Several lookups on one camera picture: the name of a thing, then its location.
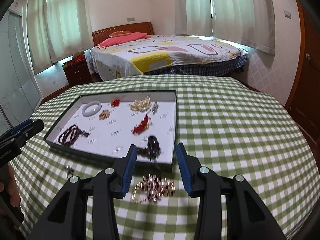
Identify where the dark brown bead necklace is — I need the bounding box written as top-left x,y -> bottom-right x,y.
57,123 -> 91,147

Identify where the rose gold chain bracelet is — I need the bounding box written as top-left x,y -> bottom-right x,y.
98,109 -> 111,121

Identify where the red knot tassel charm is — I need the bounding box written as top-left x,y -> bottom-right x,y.
110,99 -> 120,108

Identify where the gold pearl flower brooch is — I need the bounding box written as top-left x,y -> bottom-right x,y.
132,174 -> 175,204

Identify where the white pearl necklace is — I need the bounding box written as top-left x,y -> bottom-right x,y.
129,95 -> 153,113

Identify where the red knot pendant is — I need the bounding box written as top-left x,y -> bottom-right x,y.
131,114 -> 151,135

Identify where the black large bead bracelet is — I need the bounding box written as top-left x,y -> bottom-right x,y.
135,134 -> 162,160

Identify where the green white-lined jewelry tray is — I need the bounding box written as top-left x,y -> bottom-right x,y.
44,90 -> 177,172

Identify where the person's left hand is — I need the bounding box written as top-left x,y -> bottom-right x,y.
0,165 -> 21,207

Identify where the glass wardrobe door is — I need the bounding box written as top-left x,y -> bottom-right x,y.
0,11 -> 42,134

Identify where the white jade bangle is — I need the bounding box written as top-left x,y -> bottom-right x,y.
81,101 -> 102,117

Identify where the dark wooden nightstand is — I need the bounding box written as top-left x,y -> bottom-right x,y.
62,51 -> 92,87

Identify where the green checkered tablecloth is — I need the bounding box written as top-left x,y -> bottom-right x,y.
11,75 -> 319,239

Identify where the left white curtain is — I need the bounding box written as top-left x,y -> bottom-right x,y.
26,0 -> 93,74

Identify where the white curtain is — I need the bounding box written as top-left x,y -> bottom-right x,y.
175,0 -> 276,54
26,0 -> 93,74

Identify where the wooden headboard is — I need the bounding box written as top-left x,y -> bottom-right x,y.
91,21 -> 155,47

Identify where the small silver brooch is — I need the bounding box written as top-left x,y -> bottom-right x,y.
152,102 -> 159,115

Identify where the brown wooden door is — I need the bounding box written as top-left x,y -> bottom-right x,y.
285,2 -> 319,145

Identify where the pink pillow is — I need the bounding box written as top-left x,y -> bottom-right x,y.
97,33 -> 151,48

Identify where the bed with patterned sheet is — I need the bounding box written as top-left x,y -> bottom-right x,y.
90,35 -> 248,81

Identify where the right white curtain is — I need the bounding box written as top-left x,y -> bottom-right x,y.
175,0 -> 276,54

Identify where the silver ring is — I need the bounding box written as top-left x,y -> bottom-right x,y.
64,164 -> 75,179

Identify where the wall light switch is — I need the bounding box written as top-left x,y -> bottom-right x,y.
284,11 -> 291,19

